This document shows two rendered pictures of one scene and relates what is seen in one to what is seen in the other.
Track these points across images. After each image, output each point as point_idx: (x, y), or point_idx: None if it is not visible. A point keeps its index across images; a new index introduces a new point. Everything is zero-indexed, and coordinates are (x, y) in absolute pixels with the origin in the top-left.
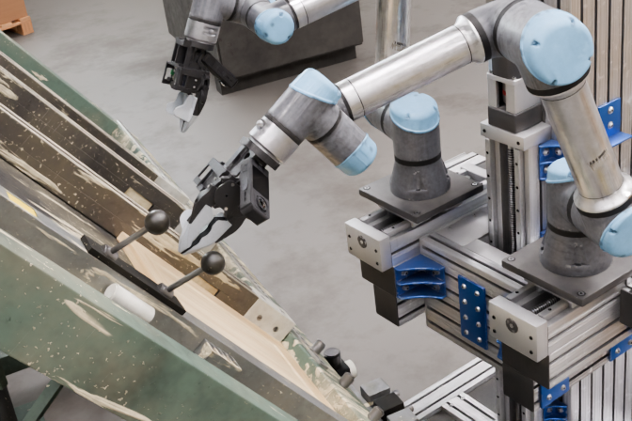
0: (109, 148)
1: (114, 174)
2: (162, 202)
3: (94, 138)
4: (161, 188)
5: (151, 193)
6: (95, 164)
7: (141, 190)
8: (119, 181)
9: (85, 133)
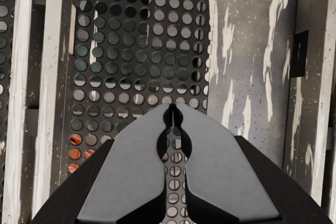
0: (13, 105)
1: (65, 87)
2: None
3: (22, 144)
4: None
5: (66, 11)
6: (65, 120)
7: (67, 32)
8: (68, 72)
9: (50, 175)
